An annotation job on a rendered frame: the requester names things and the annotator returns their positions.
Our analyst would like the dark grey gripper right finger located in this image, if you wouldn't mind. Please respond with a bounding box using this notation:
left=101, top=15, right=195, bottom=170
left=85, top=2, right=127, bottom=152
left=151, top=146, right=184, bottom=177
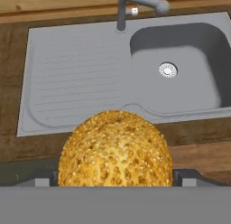
left=171, top=169, right=230, bottom=188

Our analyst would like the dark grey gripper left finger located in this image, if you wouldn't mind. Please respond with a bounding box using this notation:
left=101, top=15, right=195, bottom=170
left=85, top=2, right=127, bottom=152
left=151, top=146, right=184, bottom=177
left=8, top=168, right=60, bottom=188

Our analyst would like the golden seeded bread roll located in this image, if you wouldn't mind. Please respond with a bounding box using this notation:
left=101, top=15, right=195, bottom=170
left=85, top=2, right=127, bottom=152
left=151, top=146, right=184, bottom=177
left=57, top=109, right=174, bottom=188

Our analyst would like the grey sink with drainer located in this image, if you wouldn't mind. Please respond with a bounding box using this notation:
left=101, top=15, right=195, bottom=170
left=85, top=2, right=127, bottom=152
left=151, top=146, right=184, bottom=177
left=16, top=11, right=231, bottom=137

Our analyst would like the grey sink tap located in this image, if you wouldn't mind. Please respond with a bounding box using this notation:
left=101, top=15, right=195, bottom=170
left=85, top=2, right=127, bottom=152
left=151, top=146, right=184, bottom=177
left=115, top=0, right=171, bottom=33

